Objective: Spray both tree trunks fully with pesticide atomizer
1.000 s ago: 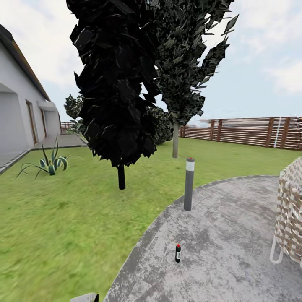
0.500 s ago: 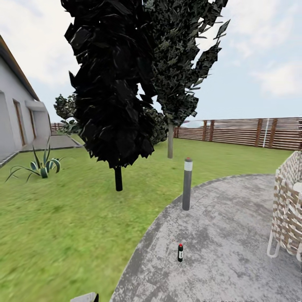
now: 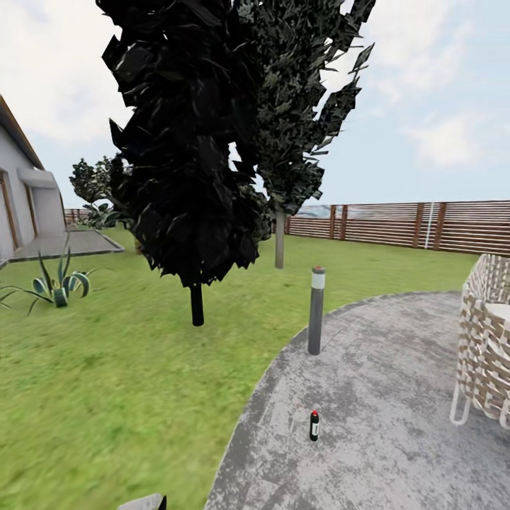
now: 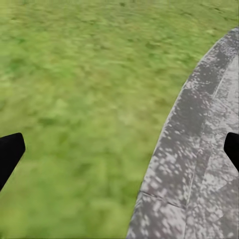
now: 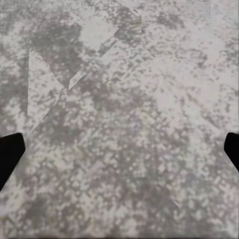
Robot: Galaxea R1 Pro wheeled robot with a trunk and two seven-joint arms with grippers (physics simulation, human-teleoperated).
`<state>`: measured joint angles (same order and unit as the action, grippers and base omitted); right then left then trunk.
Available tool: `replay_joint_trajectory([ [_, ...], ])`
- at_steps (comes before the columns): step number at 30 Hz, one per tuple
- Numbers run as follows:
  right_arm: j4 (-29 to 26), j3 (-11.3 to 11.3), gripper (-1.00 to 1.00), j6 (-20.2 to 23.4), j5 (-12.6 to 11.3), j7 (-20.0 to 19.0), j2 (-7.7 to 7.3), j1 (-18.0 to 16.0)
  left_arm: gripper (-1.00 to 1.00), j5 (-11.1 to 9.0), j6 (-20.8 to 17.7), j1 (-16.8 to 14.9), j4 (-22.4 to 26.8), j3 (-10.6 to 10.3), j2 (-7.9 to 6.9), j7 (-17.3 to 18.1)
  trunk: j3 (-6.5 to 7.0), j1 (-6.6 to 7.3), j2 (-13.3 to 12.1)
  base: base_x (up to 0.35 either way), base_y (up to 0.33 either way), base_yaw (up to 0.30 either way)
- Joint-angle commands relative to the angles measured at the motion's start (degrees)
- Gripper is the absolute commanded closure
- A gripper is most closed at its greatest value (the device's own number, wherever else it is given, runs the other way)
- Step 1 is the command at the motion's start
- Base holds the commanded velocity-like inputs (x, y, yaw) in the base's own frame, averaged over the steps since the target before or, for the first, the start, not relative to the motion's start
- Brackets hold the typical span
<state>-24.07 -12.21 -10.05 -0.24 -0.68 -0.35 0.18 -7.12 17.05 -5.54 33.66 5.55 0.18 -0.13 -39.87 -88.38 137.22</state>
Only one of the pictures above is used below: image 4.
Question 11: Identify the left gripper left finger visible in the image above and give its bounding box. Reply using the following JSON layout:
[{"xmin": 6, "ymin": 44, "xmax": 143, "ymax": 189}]
[{"xmin": 0, "ymin": 131, "xmax": 25, "ymax": 191}]

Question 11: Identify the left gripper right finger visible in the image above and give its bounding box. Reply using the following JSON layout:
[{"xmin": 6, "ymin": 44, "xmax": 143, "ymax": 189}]
[{"xmin": 224, "ymin": 132, "xmax": 239, "ymax": 172}]

